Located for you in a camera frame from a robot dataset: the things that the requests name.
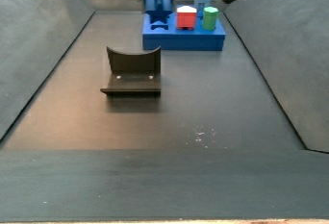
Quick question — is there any blue shape sorter board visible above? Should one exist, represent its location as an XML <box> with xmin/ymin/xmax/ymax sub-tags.
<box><xmin>143</xmin><ymin>10</ymin><xmax>226</xmax><ymax>51</ymax></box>

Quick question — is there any black curved fixture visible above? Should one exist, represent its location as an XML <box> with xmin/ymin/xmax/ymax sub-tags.
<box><xmin>101</xmin><ymin>47</ymin><xmax>162</xmax><ymax>96</ymax></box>

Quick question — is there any red pentagon peg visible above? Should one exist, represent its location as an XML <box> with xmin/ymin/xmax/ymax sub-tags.
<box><xmin>177</xmin><ymin>6</ymin><xmax>197</xmax><ymax>30</ymax></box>

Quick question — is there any green hexagonal peg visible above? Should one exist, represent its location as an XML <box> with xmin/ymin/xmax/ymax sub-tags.
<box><xmin>202</xmin><ymin>7</ymin><xmax>218</xmax><ymax>31</ymax></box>

